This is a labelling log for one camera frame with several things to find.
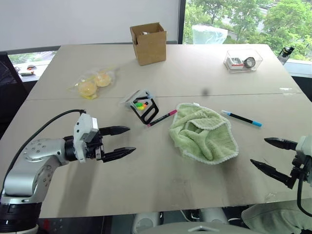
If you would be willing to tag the white and red small box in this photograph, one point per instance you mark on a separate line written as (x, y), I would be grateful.
(234, 63)

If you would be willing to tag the yellow round bun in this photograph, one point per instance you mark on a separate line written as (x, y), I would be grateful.
(103, 79)
(86, 89)

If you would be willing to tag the clear plastic box with candies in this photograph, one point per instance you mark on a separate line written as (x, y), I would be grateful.
(132, 98)

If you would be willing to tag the small clutter on windowsill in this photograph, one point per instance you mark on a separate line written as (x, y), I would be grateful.
(28, 70)

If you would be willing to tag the pale green cloth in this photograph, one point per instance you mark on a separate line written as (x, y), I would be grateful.
(278, 217)

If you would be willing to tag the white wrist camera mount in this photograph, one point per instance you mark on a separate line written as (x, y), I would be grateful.
(84, 132)
(306, 146)

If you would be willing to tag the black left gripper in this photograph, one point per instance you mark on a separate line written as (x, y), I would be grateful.
(93, 148)

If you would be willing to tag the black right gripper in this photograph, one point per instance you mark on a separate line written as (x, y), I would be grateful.
(303, 168)

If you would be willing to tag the grey tape roll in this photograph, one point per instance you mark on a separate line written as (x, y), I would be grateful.
(250, 62)

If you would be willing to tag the colourful small markers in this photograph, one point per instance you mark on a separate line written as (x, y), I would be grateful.
(141, 105)

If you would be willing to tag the white cylinder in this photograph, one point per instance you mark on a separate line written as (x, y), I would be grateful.
(214, 215)
(146, 220)

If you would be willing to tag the brown cardboard box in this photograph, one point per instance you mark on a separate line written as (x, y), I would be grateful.
(152, 50)

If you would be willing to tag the translucent plastic bag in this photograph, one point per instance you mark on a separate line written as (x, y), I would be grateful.
(209, 34)

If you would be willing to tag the pink capped marker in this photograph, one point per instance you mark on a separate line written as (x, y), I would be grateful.
(162, 117)

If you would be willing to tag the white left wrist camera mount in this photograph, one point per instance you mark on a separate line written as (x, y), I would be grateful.
(84, 132)

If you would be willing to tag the dark window frame post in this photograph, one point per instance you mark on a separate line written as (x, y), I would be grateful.
(181, 22)

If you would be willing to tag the clear plastic bun bag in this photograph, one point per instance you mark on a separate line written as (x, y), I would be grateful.
(93, 84)

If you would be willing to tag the clear plastic container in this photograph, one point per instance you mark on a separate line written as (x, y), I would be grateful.
(243, 61)

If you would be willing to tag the light green towel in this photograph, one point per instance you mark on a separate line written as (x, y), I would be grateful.
(202, 136)

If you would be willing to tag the blue capped marker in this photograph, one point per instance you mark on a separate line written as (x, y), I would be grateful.
(242, 118)

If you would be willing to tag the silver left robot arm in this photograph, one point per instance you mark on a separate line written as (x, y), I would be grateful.
(29, 168)

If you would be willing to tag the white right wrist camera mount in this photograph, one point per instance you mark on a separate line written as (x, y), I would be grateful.
(306, 146)

